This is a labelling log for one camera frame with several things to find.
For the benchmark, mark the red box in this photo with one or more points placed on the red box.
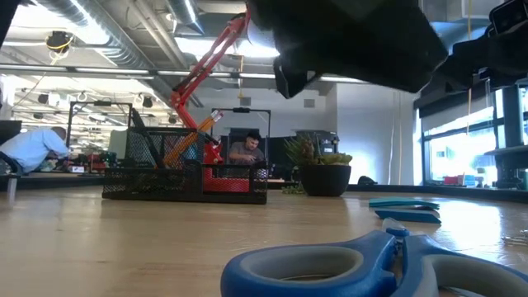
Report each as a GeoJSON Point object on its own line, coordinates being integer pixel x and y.
{"type": "Point", "coordinates": [451, 180]}

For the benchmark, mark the blue sticky note pad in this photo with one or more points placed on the blue sticky note pad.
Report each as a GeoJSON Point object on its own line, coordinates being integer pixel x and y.
{"type": "Point", "coordinates": [396, 202]}
{"type": "Point", "coordinates": [406, 216]}

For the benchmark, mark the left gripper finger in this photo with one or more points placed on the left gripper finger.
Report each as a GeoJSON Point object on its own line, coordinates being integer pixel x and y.
{"type": "Point", "coordinates": [293, 80]}

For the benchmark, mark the grey wall vent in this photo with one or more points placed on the grey wall vent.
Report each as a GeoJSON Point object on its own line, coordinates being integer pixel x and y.
{"type": "Point", "coordinates": [309, 103]}
{"type": "Point", "coordinates": [245, 101]}

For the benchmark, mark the yellow wooden pencil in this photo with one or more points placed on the yellow wooden pencil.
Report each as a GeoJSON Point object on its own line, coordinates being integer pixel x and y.
{"type": "Point", "coordinates": [190, 135]}
{"type": "Point", "coordinates": [196, 140]}

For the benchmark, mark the black ceiling sensor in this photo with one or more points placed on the black ceiling sensor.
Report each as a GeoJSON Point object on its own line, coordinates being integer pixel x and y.
{"type": "Point", "coordinates": [59, 41]}

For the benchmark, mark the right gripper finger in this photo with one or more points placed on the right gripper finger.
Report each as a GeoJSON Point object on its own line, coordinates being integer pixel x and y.
{"type": "Point", "coordinates": [470, 62]}

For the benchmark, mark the black dome object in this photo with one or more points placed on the black dome object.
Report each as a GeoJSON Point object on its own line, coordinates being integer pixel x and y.
{"type": "Point", "coordinates": [366, 180]}

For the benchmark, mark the black mesh desk organizer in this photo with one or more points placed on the black mesh desk organizer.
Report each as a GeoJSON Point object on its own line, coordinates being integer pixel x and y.
{"type": "Point", "coordinates": [144, 185]}

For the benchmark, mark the black metal frame stand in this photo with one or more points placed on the black metal frame stand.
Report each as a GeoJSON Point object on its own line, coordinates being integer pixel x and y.
{"type": "Point", "coordinates": [241, 110]}
{"type": "Point", "coordinates": [111, 103]}

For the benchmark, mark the black cabinet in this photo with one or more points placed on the black cabinet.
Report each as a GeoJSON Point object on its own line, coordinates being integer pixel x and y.
{"type": "Point", "coordinates": [328, 144]}

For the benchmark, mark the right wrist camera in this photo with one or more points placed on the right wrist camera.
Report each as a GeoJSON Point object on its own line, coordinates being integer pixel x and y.
{"type": "Point", "coordinates": [511, 14]}

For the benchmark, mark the black metal table frame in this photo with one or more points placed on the black metal table frame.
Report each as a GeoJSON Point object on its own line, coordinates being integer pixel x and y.
{"type": "Point", "coordinates": [453, 193]}

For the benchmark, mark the black vertical post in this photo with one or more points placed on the black vertical post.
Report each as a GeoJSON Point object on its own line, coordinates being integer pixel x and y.
{"type": "Point", "coordinates": [512, 119]}

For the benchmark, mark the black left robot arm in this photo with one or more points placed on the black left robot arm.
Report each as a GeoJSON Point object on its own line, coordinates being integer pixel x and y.
{"type": "Point", "coordinates": [6, 16]}

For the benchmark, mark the person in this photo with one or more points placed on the person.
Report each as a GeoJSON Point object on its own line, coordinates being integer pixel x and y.
{"type": "Point", "coordinates": [245, 153]}
{"type": "Point", "coordinates": [31, 148]}

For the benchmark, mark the succulent in black pot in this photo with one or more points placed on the succulent in black pot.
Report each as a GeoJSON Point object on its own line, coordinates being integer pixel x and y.
{"type": "Point", "coordinates": [326, 181]}

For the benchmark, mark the fluorescent tube light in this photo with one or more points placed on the fluorescent tube light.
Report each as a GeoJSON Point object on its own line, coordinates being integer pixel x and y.
{"type": "Point", "coordinates": [255, 76]}

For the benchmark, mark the black monitor screen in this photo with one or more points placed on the black monitor screen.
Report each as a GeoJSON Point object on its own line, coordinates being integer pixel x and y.
{"type": "Point", "coordinates": [10, 132]}

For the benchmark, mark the blue box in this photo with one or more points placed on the blue box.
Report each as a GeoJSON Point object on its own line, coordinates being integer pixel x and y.
{"type": "Point", "coordinates": [468, 180]}

